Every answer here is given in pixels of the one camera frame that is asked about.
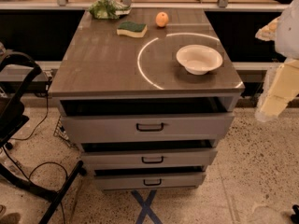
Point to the bottom grey drawer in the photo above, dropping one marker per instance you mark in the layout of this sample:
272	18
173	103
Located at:
155	181

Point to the orange fruit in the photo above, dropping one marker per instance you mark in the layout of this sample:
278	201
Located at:
161	19

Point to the grey drawer cabinet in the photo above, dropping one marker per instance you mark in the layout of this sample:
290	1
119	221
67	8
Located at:
105	74

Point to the middle grey drawer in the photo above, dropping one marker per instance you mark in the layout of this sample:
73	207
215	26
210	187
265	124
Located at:
142	159

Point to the top grey drawer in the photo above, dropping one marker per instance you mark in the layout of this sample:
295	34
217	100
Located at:
120	129

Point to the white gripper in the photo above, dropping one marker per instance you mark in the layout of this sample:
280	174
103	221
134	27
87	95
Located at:
289	34

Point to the green and yellow sponge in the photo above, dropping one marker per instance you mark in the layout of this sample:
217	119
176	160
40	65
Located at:
132	29

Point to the grey drawer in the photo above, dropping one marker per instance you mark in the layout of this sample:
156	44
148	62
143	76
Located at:
120	129
142	159
155	181

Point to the green crumpled snack bag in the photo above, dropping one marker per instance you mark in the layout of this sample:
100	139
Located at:
108	9

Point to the white paper bowl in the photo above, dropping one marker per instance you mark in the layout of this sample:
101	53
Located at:
199	59

